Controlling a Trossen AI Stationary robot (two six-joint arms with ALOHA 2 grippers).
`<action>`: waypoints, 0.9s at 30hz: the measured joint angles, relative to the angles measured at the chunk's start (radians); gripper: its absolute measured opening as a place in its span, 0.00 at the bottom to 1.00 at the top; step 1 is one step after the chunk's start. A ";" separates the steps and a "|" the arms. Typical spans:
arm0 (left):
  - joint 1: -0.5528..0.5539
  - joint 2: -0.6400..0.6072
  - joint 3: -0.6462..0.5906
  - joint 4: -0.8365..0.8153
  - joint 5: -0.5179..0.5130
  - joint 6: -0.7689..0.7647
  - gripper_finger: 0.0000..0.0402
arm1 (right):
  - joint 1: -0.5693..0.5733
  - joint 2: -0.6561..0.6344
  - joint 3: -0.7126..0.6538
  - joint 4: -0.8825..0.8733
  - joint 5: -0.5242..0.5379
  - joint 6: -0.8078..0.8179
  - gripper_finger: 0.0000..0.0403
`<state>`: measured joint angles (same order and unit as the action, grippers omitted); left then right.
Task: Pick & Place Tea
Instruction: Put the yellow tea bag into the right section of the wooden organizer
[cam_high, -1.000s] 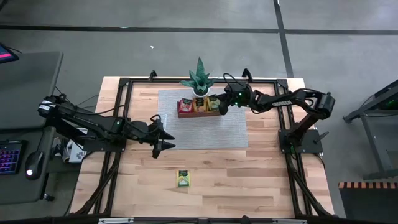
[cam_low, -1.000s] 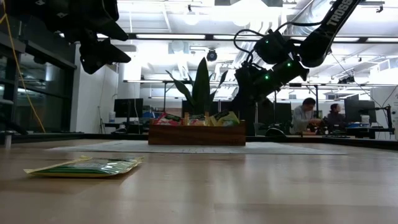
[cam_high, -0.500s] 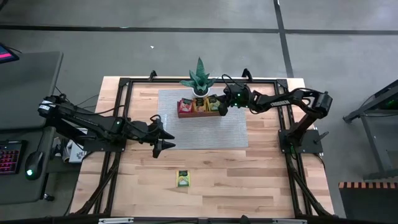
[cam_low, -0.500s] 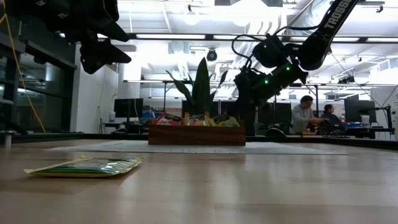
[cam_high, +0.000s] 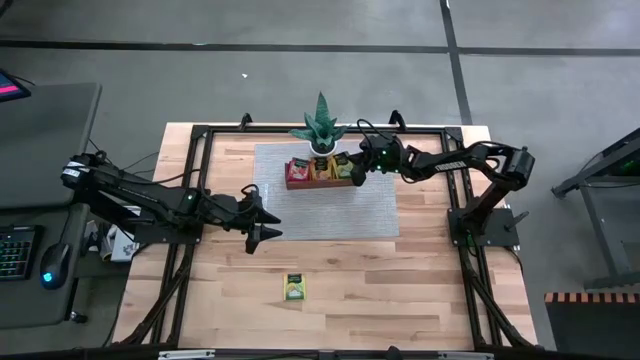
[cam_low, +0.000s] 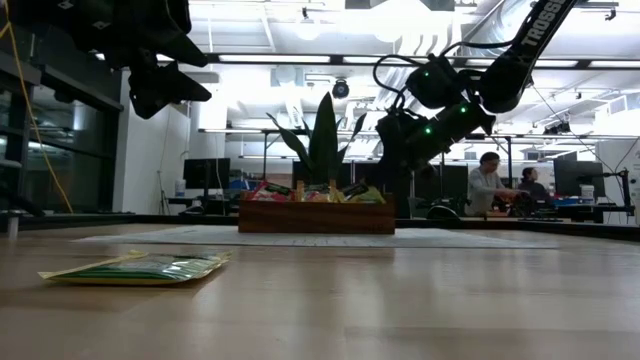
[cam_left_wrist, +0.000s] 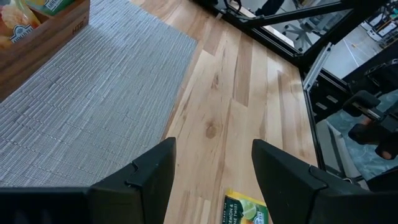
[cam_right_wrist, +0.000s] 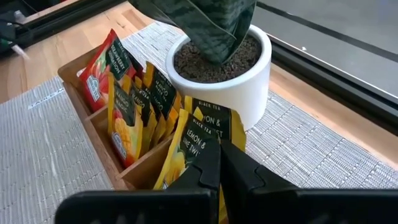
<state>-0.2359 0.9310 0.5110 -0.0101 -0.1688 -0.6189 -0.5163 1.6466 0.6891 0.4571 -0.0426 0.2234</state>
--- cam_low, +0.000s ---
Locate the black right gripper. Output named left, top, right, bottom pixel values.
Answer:
left=374, top=107, right=444, bottom=199

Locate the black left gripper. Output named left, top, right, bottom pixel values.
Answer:
left=99, top=0, right=214, bottom=121

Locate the red tea bag packet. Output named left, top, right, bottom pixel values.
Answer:
left=248, top=180, right=297, bottom=203

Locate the long light strip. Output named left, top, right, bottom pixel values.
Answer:
left=218, top=53, right=332, bottom=64
left=342, top=54, right=431, bottom=66
left=464, top=58, right=580, bottom=69
left=94, top=52, right=175, bottom=63
left=588, top=59, right=640, bottom=70

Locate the black office chair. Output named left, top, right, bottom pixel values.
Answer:
left=424, top=204, right=464, bottom=221

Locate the person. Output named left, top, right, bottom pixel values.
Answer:
left=464, top=151, right=529, bottom=218
left=518, top=167, right=556, bottom=207

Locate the green snake plant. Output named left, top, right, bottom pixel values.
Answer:
left=264, top=91, right=369, bottom=187

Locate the wooden compartment box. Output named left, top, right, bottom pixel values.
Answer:
left=237, top=193, right=396, bottom=235

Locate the black desk monitor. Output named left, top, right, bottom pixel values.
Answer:
left=182, top=157, right=232, bottom=190
left=553, top=152, right=607, bottom=199

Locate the dark office desk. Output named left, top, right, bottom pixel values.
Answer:
left=164, top=196, right=241, bottom=216
left=519, top=203, right=636, bottom=224

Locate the black track spotlight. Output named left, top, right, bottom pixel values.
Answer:
left=543, top=119, right=573, bottom=136

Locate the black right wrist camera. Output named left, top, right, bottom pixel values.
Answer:
left=405, top=53, right=469, bottom=110

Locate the black gantry frame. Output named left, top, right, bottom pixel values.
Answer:
left=439, top=132, right=516, bottom=219

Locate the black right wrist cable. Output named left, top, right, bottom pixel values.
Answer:
left=372, top=39, right=516, bottom=111

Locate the round ring lamp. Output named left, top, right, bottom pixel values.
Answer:
left=293, top=12, right=323, bottom=42

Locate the small metal post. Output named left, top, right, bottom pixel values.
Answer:
left=5, top=209, right=21, bottom=239

